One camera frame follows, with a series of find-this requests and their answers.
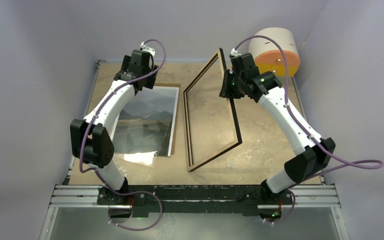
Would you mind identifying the mountain landscape photo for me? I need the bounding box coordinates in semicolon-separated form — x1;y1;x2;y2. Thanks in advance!
112;85;174;157

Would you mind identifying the clear acrylic sheet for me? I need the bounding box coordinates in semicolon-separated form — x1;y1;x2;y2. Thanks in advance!
122;151;156;167

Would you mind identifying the black wooden picture frame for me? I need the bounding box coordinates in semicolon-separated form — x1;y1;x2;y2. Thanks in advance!
182;47;243;172

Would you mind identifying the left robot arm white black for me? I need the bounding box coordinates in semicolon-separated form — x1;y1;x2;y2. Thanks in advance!
69;46;159;205

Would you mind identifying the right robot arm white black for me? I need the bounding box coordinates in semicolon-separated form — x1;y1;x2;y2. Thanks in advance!
219;53;336;204

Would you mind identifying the brown backing board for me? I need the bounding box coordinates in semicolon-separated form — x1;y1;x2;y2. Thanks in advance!
156;83;181;157

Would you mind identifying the round cream drawer cabinet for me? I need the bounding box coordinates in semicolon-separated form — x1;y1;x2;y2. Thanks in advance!
248;27;300;77

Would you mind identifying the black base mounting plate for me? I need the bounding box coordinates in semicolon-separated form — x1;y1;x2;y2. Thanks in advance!
96;184;293;218

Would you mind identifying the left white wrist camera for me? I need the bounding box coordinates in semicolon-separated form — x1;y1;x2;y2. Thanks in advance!
139;42;156;57

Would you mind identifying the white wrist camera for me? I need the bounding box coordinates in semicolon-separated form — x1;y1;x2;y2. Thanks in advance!
229;48;241;57
139;42;156;57

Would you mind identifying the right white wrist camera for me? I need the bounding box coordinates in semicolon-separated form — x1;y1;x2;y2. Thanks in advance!
229;48;241;57

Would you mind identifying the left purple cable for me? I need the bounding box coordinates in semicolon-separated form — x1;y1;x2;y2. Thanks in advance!
77;39;167;231

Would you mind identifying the aluminium rail frame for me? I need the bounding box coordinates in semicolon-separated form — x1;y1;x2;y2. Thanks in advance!
39;185;349;240

